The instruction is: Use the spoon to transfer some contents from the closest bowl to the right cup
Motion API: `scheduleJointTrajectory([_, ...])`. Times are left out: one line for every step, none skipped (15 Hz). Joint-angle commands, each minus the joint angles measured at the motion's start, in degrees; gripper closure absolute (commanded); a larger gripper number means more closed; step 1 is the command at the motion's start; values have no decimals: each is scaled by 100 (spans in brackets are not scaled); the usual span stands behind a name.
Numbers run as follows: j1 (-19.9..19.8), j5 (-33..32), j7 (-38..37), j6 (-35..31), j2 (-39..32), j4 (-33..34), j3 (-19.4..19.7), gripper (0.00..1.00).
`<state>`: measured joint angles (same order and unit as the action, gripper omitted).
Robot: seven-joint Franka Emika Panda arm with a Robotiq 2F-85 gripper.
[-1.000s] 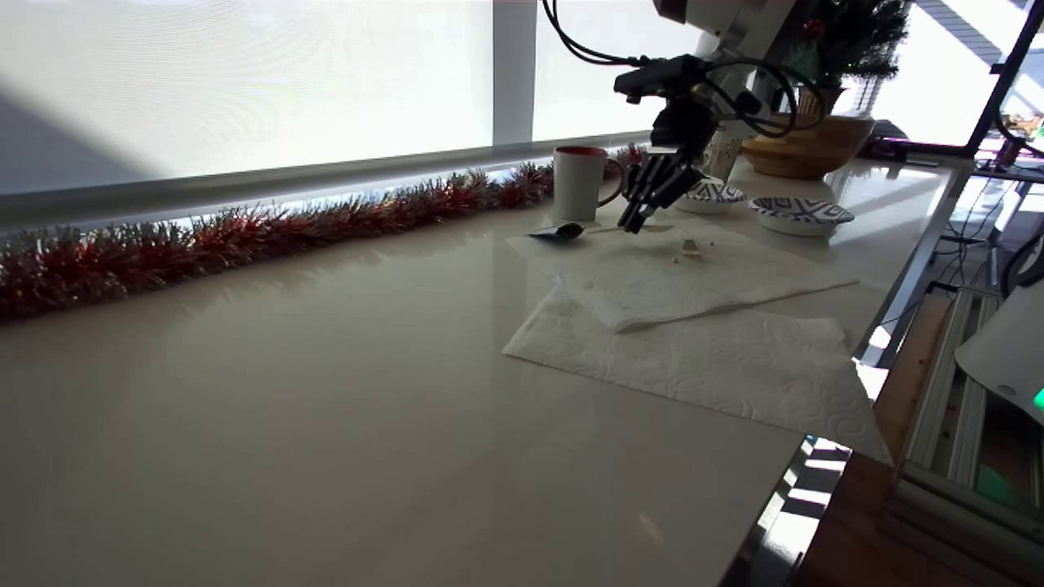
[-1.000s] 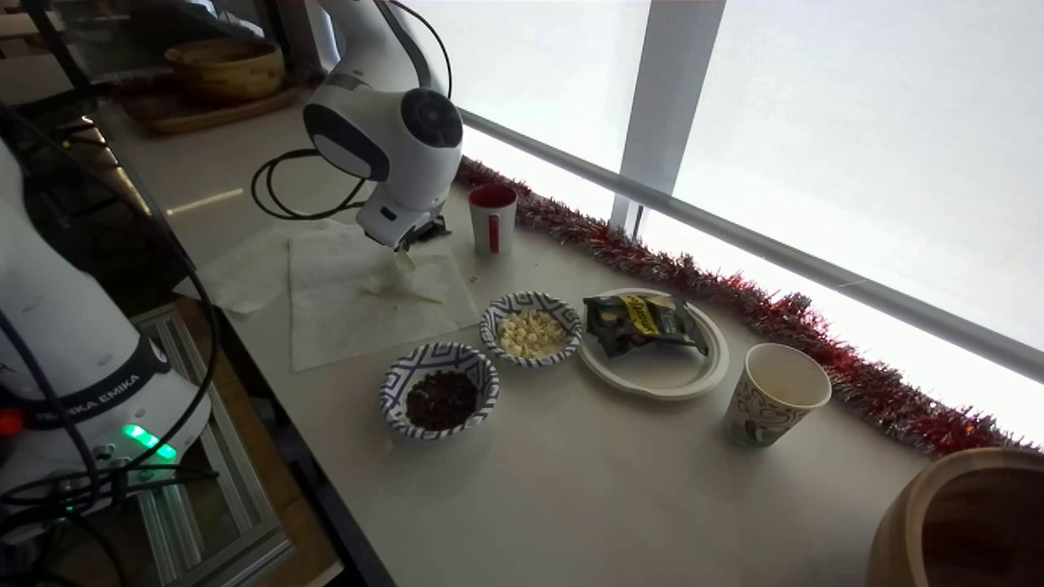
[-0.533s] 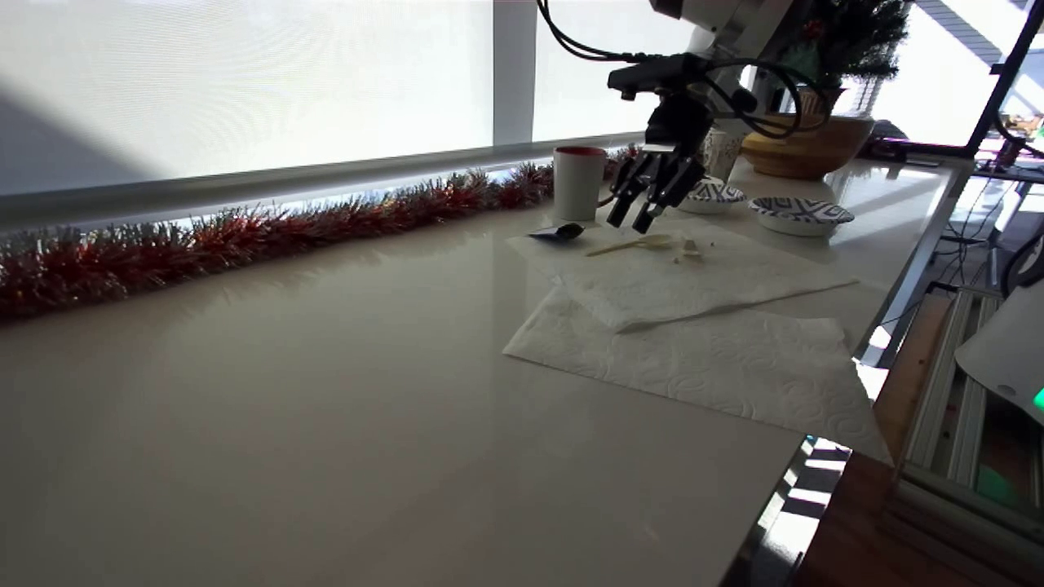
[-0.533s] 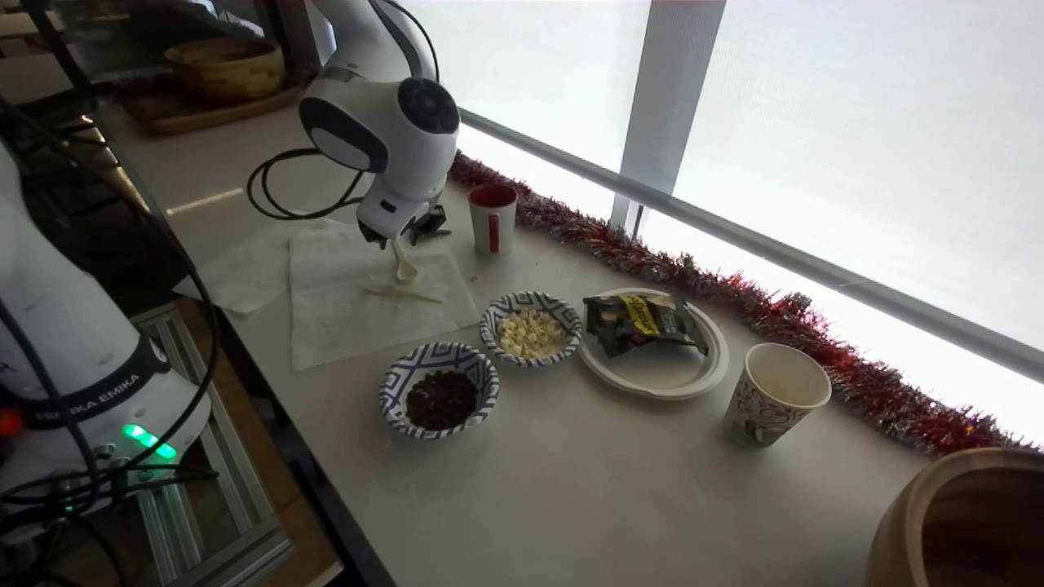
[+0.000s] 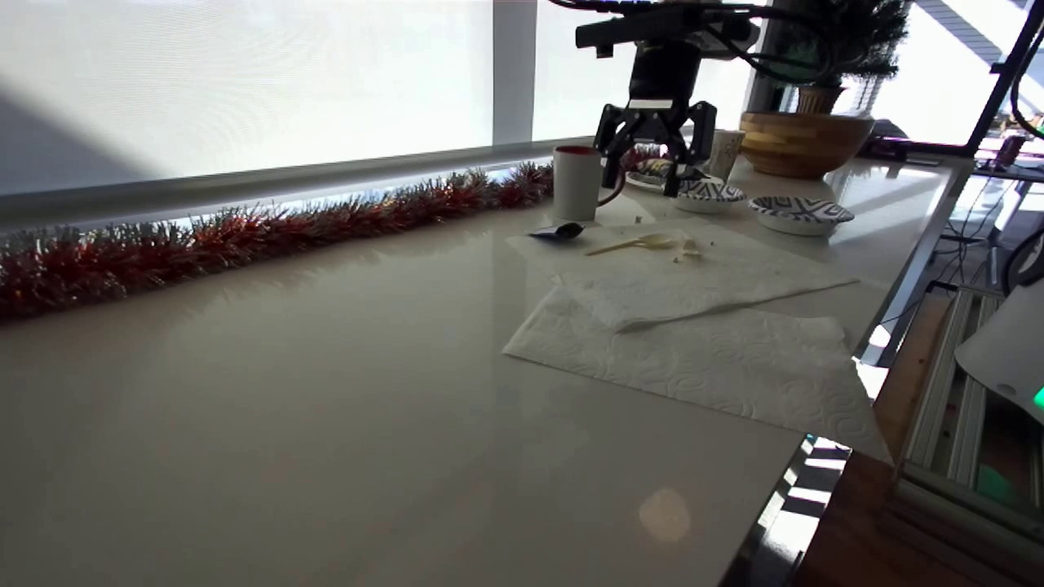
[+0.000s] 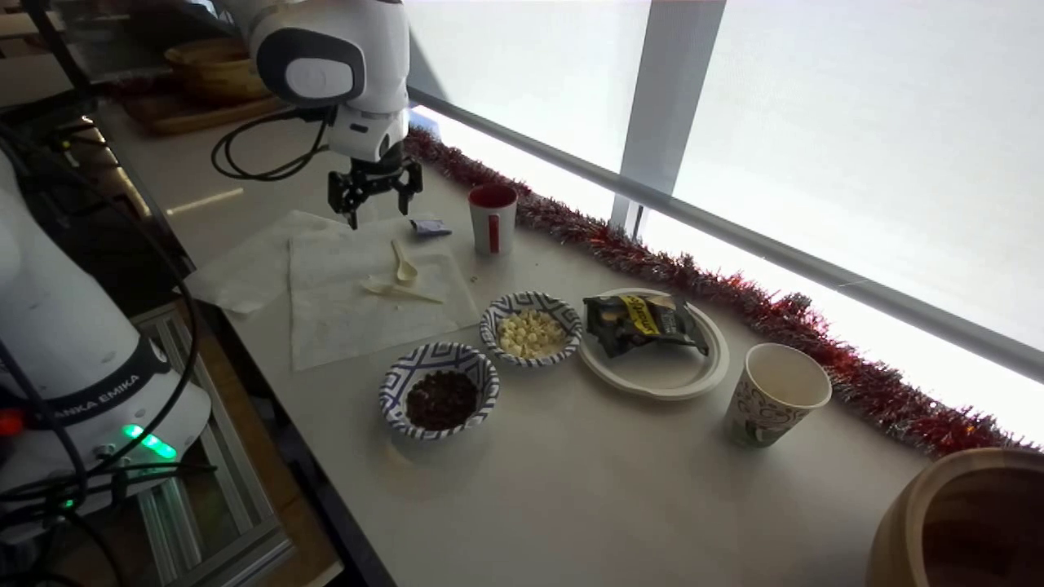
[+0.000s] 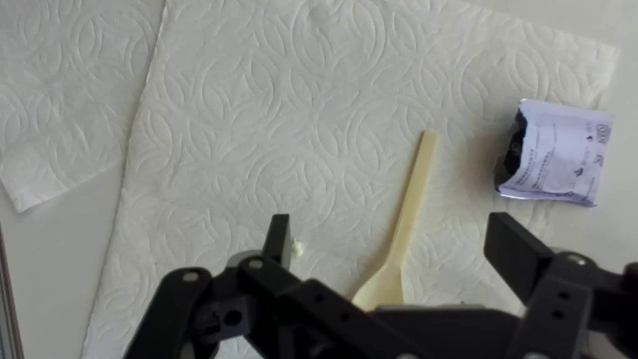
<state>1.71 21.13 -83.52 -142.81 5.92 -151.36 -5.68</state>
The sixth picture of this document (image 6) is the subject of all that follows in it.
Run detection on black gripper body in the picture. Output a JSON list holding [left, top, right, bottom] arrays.
[[326, 147, 425, 210]]

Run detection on cream plastic spoon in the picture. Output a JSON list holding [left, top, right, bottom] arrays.
[[389, 237, 418, 287]]

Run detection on patterned bowl with dark beans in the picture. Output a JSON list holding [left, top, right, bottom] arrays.
[[377, 343, 498, 440]]

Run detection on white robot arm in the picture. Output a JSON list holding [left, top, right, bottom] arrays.
[[221, 0, 425, 226]]

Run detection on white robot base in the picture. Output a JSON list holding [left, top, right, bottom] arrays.
[[0, 156, 213, 488]]

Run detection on red and white cup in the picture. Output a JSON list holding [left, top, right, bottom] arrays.
[[471, 186, 520, 259]]

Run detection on patterned bowl with popcorn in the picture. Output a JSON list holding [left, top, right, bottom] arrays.
[[478, 289, 580, 368]]

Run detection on wooden bowl far end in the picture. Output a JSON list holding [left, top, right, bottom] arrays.
[[164, 40, 267, 105]]

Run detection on patterned paper cup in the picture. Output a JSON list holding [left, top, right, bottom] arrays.
[[723, 343, 831, 448]]

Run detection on small blue wrapper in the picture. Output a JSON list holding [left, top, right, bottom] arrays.
[[412, 219, 454, 243]]

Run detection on upper white paper towel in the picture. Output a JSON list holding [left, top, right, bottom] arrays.
[[289, 222, 478, 373]]

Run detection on white paper towel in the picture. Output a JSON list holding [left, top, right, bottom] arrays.
[[289, 222, 478, 373], [185, 213, 342, 317]]

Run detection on cream plastic fork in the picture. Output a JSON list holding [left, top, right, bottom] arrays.
[[359, 283, 441, 306]]

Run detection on lower white paper towel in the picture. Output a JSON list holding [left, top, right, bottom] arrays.
[[185, 213, 342, 317]]

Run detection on wooden stick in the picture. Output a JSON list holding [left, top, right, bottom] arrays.
[[164, 186, 243, 219]]

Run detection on wooden tray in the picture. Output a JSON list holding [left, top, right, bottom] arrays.
[[116, 91, 281, 136]]

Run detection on dark snack packet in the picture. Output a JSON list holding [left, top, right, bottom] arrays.
[[584, 295, 709, 357]]

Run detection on white plate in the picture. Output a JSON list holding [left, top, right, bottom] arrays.
[[576, 300, 731, 400]]

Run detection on red tinsel garland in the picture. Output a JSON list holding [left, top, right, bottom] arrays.
[[409, 130, 1036, 456]]

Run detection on aluminium frame rail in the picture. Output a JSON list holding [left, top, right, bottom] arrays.
[[116, 302, 298, 587]]

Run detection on wooden bowl near camera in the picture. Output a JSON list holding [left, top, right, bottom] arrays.
[[864, 448, 1044, 587]]

